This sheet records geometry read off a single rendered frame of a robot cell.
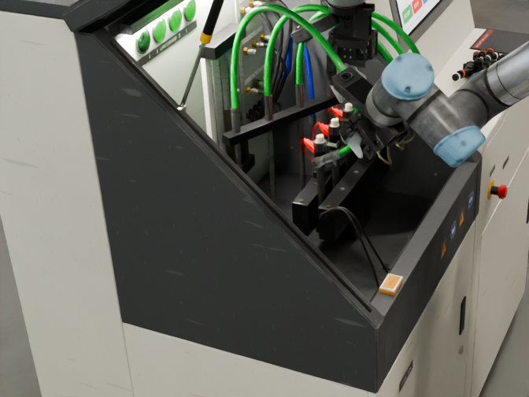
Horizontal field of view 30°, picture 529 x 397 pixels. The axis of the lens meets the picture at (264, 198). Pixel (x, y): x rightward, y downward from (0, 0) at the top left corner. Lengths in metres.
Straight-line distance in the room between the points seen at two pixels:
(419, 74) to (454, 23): 1.31
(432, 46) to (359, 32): 0.79
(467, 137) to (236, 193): 0.45
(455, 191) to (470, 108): 0.63
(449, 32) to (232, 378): 1.23
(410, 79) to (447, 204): 0.67
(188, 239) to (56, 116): 0.35
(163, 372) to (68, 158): 0.52
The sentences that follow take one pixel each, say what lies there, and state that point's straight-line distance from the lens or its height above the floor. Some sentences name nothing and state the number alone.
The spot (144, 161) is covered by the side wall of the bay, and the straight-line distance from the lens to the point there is 1.86.
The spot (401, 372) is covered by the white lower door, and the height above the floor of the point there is 0.73.
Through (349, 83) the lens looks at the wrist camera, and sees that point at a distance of 1.76.
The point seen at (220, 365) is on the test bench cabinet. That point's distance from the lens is 2.07.
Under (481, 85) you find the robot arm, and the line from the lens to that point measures 1.67.
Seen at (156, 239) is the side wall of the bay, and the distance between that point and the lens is 1.95.
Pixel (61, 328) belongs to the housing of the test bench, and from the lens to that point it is 2.28.
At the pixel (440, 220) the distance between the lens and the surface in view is 2.12.
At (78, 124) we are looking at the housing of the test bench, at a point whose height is 1.26.
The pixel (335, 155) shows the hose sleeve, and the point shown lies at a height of 1.16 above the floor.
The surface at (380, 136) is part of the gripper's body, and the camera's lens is 1.74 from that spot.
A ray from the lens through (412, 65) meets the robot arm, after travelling 1.57.
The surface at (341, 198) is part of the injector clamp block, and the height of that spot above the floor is 0.98.
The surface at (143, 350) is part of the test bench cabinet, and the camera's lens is 2.16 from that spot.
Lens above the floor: 2.09
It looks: 31 degrees down
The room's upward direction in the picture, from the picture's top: 4 degrees counter-clockwise
